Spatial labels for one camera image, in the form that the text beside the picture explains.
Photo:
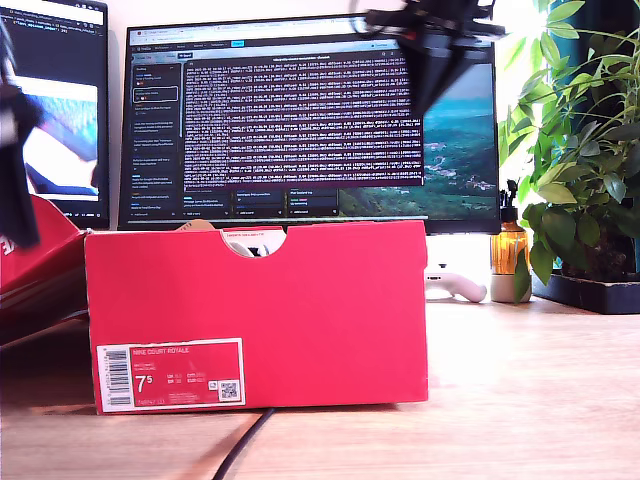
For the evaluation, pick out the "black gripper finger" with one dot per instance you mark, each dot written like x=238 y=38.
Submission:
x=457 y=65
x=425 y=75
x=25 y=200

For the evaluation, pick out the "red Nike shoebox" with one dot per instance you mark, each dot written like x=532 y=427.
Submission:
x=325 y=310

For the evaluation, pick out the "red Nike shoebox lid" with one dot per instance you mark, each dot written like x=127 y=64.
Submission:
x=45 y=280

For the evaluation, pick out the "small black computer monitor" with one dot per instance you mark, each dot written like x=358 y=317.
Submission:
x=65 y=150

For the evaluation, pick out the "large black computer monitor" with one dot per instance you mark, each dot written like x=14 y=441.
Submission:
x=300 y=125

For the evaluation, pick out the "green leafy houseplant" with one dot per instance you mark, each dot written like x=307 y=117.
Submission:
x=590 y=165

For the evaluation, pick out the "brown packing paper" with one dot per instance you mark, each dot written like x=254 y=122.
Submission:
x=197 y=226

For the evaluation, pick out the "amber pump bottle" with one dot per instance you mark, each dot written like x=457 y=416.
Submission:
x=507 y=247

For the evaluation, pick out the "white game controller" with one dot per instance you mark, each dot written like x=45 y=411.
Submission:
x=465 y=290

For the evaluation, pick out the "small pale grey pot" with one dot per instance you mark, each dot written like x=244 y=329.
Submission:
x=500 y=290

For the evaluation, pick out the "black plant tray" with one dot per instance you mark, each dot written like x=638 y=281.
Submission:
x=600 y=297

